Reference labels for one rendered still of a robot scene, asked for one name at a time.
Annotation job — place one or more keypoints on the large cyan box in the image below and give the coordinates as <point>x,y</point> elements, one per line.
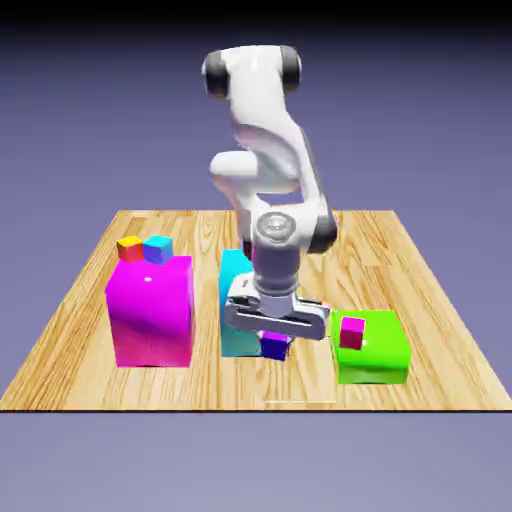
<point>236,280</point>

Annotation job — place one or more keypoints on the small magenta cube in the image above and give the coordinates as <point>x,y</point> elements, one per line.
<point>352,332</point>

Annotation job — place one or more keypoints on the small purple cube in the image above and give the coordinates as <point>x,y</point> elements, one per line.
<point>275,346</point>

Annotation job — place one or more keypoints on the large green box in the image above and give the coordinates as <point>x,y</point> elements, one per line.
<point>372,352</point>

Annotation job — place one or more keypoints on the small orange cube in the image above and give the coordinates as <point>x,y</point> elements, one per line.
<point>130,248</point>

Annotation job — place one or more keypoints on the small cyan cube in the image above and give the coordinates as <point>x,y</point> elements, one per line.
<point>158,250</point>

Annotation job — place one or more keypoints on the large magenta box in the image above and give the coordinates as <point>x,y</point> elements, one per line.
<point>152,312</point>

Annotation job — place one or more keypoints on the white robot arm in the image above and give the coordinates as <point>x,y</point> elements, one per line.
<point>264,132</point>

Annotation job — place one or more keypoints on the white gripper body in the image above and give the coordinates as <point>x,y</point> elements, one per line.
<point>276,322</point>

